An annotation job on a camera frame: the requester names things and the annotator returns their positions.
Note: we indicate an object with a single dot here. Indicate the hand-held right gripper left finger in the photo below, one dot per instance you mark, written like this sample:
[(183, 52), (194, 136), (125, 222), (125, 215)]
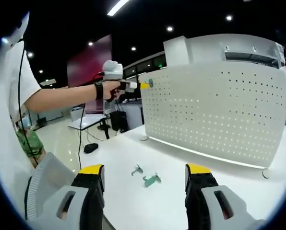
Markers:
[(63, 208)]

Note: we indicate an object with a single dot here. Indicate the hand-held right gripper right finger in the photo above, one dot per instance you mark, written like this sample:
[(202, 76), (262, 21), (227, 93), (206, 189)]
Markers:
[(227, 210)]

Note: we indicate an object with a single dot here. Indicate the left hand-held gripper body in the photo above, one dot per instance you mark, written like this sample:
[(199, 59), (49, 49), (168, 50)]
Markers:
[(113, 70)]

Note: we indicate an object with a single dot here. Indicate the person's left hand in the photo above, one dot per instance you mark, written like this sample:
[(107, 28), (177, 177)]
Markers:
[(109, 89)]

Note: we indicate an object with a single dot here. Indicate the white mesh office chair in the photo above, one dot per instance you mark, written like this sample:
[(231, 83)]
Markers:
[(49, 175)]

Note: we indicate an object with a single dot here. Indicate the white background table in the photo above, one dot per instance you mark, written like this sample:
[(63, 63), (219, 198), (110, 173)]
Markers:
[(87, 121)]

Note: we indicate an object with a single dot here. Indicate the large white pillar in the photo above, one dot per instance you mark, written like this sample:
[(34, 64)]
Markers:
[(179, 51)]

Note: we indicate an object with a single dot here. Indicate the ceiling strip light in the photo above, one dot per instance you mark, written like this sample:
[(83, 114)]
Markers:
[(117, 7)]

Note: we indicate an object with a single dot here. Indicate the black computer mouse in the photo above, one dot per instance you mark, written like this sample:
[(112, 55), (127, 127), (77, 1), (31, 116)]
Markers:
[(91, 148)]

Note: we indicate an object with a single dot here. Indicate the white perforated pegboard panel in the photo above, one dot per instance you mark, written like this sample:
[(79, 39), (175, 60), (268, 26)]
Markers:
[(215, 112)]

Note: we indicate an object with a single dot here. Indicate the white worn device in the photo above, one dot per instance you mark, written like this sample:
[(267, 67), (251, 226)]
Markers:
[(17, 31)]

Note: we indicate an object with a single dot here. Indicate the person's white shirt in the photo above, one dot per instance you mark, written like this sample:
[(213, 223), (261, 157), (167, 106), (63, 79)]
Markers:
[(8, 79)]

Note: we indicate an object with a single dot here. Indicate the large red wall display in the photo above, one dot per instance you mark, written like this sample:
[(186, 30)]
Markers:
[(90, 62)]

